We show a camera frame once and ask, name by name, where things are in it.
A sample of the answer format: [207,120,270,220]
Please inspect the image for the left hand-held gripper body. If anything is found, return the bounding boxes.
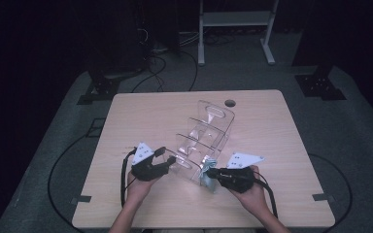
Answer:
[130,142,170,183]

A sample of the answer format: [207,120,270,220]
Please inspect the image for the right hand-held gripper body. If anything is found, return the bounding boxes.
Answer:
[213,151,266,194]

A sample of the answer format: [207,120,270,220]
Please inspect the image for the clear acrylic divided organizer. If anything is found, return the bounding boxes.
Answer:
[164,99,236,187]

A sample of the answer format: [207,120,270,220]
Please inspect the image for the person's left hand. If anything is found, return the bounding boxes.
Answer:
[125,169,160,206]

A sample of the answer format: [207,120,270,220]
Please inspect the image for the person's right hand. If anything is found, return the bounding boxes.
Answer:
[227,165,272,217]

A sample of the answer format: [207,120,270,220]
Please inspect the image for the black tape strip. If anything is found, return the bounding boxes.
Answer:
[70,194,92,206]
[312,192,335,202]

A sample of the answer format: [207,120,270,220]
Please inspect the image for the black stand base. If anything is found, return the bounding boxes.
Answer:
[294,64,348,101]
[77,69,144,106]

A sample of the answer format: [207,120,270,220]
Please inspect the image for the white metal stand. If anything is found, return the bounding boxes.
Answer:
[197,0,280,67]

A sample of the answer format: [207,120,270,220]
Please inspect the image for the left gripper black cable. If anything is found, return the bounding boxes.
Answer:
[119,147,138,209]

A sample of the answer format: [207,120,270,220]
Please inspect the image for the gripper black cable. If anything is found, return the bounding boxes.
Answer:
[119,147,138,209]
[254,179,279,219]

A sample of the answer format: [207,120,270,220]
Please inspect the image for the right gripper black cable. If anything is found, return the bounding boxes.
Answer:
[254,179,279,219]

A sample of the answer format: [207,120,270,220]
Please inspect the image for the black floor cable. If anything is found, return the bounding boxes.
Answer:
[179,50,199,92]
[307,152,355,233]
[130,55,168,94]
[47,133,89,233]

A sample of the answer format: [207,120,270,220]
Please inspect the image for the white cables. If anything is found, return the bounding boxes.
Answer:
[177,29,202,47]

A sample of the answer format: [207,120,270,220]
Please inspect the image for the black cable bundle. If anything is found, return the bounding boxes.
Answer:
[203,31,238,47]

